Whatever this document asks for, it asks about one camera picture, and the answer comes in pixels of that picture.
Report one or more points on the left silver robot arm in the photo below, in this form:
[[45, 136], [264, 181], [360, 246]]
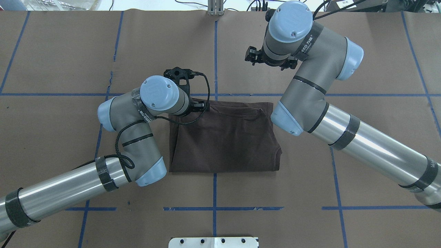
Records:
[[50, 128]]

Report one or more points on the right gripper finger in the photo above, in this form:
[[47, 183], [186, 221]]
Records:
[[253, 59], [253, 52]]

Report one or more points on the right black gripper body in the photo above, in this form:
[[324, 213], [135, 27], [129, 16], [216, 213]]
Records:
[[252, 57]]

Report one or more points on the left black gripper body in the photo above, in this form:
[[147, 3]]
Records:
[[197, 106]]

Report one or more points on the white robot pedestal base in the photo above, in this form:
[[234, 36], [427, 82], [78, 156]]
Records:
[[214, 242]]

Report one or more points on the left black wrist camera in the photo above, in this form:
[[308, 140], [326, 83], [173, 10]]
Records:
[[176, 74]]

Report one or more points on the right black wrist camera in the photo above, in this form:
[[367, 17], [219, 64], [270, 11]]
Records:
[[269, 14]]

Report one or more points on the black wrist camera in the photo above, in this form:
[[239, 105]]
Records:
[[269, 14], [176, 74]]

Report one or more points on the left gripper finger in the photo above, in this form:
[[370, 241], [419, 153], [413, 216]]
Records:
[[199, 104], [198, 109]]

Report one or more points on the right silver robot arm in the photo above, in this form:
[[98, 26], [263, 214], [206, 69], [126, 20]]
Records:
[[358, 88]]

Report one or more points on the aluminium frame post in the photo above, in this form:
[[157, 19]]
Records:
[[215, 7]]

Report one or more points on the dark brown t-shirt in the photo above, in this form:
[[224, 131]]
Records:
[[230, 137]]

